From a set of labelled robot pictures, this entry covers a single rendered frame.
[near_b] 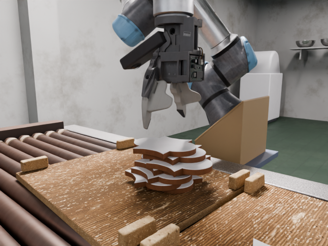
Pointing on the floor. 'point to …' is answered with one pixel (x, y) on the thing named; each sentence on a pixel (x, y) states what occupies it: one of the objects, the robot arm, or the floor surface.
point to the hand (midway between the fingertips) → (163, 123)
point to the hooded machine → (264, 82)
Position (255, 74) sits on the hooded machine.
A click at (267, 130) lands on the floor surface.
